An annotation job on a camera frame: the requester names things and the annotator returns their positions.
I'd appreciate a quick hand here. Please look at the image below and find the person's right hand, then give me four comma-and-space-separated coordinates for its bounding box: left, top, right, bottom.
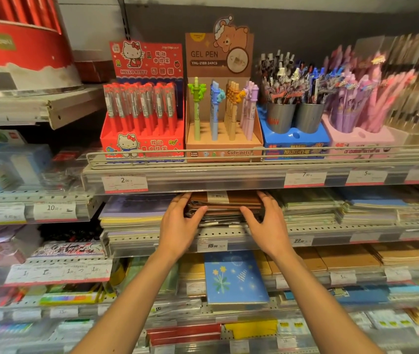
240, 191, 296, 261

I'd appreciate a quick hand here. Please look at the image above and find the person's left hand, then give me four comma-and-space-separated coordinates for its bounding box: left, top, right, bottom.
157, 192, 198, 258

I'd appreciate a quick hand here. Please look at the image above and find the stack of brown notebooks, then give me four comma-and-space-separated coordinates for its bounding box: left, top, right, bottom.
185, 190, 266, 227

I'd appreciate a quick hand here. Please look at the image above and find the person's right forearm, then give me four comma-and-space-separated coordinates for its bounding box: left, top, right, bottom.
271, 250, 385, 354

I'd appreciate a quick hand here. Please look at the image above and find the person's left forearm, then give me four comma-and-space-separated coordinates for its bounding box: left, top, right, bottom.
70, 250, 181, 354

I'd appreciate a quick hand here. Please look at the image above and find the white red price label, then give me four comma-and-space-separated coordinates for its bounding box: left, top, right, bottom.
33, 202, 78, 222
345, 169, 388, 187
197, 239, 229, 253
283, 171, 327, 189
101, 175, 149, 194

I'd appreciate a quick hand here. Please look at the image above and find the stack of purple notebooks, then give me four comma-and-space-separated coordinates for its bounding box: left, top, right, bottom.
98, 194, 178, 241

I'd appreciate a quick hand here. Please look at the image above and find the stack of green notebooks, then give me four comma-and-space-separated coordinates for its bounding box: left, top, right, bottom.
274, 188, 344, 226

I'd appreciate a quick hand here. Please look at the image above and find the blue flower notebook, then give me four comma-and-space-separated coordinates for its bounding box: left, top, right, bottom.
204, 250, 270, 306

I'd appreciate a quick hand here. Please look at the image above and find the blue pen holder stand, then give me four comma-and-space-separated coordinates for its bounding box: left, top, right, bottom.
257, 105, 331, 160

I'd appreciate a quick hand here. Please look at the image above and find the red cat pen display box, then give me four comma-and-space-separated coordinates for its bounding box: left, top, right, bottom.
100, 40, 186, 162

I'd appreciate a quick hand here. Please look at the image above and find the stack of kraft notebooks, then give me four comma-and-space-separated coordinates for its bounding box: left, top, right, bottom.
293, 245, 381, 274

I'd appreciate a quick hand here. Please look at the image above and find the grey metal pen cup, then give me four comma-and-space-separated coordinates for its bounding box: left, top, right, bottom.
266, 102, 297, 134
295, 103, 325, 134

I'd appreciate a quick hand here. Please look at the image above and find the bunch of purple animal pens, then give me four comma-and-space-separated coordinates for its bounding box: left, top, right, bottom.
240, 81, 260, 141

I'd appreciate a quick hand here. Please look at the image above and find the bunch of yellow giraffe pens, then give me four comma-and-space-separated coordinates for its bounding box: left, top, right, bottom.
224, 80, 248, 141

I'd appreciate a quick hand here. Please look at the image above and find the blue animal gel pen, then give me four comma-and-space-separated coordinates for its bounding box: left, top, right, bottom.
209, 81, 226, 141

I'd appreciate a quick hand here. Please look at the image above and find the stack of red notebooks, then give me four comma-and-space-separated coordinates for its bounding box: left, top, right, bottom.
146, 323, 222, 346

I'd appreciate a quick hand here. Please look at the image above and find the green animal gel pen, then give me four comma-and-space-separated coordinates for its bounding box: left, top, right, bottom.
188, 77, 207, 141

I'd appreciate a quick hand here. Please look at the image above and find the yellow notebook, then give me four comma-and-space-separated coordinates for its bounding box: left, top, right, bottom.
224, 320, 279, 340

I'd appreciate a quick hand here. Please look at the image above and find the stack of blue notebooks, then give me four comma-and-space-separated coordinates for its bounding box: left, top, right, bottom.
336, 187, 410, 226

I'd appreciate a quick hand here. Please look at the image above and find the row of red pens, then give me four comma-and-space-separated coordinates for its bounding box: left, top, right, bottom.
103, 82, 178, 135

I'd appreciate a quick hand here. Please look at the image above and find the graffiti print notebook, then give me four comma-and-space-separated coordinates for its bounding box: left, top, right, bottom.
30, 240, 107, 259

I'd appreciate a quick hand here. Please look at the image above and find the pink pen holder stand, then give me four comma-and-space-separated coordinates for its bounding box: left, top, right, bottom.
321, 113, 409, 160

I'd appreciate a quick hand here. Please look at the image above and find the bunch of black white pens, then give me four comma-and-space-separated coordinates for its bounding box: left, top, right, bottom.
259, 50, 304, 104

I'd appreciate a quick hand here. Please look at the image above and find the dark blue notebook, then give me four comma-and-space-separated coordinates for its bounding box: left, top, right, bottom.
327, 285, 391, 306

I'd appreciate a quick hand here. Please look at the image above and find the rainbow stationery packet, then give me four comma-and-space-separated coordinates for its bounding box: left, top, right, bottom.
39, 287, 102, 306

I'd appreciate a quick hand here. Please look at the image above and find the bunch of blue pens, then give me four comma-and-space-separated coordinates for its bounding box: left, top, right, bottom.
294, 62, 344, 104

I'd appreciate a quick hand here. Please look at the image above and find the brown bear pen display box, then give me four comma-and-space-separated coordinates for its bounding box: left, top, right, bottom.
185, 16, 264, 162

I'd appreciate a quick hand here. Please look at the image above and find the bunch of pink purple pens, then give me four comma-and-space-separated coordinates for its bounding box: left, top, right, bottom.
323, 45, 416, 134

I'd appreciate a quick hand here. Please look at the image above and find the clear plastic box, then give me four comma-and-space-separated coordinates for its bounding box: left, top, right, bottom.
0, 144, 54, 191

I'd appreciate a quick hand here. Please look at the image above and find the white shelf board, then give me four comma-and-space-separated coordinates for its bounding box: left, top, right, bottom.
0, 86, 108, 130

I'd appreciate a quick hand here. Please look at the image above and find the slotted metal shelf upright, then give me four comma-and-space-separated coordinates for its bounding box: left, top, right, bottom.
115, 0, 133, 42

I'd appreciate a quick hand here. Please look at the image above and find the row of packaged pens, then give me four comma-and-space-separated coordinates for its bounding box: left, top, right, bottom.
354, 32, 419, 134

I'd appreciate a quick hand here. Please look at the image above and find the red round display drum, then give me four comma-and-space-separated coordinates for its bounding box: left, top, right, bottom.
0, 0, 85, 97

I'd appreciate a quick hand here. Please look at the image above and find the beige wire shelf rail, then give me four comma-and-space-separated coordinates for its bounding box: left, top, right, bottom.
86, 145, 419, 170

